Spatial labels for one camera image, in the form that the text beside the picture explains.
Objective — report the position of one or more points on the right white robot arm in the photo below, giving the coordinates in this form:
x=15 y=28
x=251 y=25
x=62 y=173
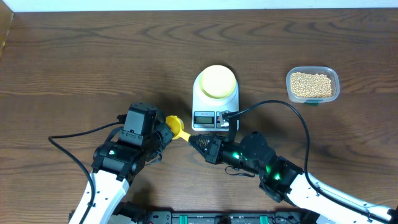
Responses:
x=282 y=180

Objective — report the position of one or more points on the white digital kitchen scale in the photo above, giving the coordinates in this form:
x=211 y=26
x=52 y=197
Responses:
x=205 y=109

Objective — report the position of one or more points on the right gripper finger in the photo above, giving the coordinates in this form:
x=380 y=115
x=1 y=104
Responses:
x=202 y=139
x=204 y=148

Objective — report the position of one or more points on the clear plastic bean container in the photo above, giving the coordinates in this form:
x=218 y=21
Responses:
x=330 y=73

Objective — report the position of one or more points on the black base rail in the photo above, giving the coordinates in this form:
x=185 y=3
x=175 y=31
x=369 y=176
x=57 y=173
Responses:
x=168 y=217

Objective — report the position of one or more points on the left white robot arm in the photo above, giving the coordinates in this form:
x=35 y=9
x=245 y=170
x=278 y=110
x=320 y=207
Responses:
x=139 y=142

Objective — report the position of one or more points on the yellow measuring scoop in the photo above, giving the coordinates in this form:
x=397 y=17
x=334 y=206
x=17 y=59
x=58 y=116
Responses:
x=177 y=127

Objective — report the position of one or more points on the yellow plastic bowl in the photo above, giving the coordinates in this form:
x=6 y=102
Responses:
x=217 y=81

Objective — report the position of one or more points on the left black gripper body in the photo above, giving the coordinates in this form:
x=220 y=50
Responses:
x=162 y=136

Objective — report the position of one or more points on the soybeans in container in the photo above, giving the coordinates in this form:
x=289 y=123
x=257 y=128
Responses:
x=310 y=85

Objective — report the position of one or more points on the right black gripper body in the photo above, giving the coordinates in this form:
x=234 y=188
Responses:
x=225 y=152

